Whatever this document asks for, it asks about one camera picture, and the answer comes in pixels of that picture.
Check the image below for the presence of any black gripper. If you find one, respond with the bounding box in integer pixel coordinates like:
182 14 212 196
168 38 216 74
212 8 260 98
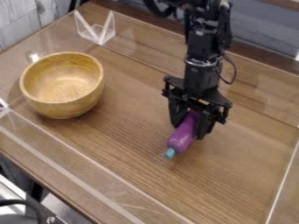
163 59 234 140

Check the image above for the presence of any purple toy eggplant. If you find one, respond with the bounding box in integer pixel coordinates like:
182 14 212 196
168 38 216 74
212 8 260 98
164 110 200 159

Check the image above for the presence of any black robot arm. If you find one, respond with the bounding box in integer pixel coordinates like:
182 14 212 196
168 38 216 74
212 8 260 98
144 0 234 139

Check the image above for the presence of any brown wooden bowl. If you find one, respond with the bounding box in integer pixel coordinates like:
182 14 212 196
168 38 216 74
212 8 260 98
19 52 106 119

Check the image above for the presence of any clear acrylic barrier wall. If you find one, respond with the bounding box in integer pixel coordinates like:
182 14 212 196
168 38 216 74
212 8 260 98
0 15 299 224

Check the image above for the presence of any clear acrylic corner bracket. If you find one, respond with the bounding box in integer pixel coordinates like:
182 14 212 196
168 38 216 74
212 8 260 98
74 10 116 46

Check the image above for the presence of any black metal table frame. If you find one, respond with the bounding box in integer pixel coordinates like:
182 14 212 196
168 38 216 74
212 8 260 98
0 156 68 224

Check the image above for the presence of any black cable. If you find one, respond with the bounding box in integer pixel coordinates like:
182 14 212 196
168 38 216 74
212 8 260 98
0 199 43 224

